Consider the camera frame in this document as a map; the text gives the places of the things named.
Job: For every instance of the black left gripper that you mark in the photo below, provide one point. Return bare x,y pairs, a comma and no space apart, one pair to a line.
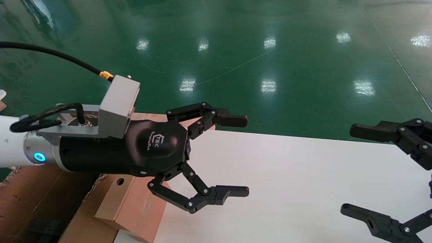
101,153

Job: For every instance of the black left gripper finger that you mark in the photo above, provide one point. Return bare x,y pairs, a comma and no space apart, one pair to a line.
233,120
219,194

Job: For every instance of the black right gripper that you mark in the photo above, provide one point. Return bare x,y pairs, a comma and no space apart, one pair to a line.
431,189

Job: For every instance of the small brown cardboard box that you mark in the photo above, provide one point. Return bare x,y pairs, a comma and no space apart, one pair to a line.
141,209

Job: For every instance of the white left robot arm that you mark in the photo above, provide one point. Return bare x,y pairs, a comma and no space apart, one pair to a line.
13,148

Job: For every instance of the large brown cardboard box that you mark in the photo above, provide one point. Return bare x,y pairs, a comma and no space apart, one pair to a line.
20,195

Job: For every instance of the wooden pallet board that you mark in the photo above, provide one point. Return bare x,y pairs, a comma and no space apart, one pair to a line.
152,117

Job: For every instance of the black foam block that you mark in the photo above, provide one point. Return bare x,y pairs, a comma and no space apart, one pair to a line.
47,231

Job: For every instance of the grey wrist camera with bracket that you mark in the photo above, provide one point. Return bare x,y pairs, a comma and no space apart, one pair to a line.
118,101

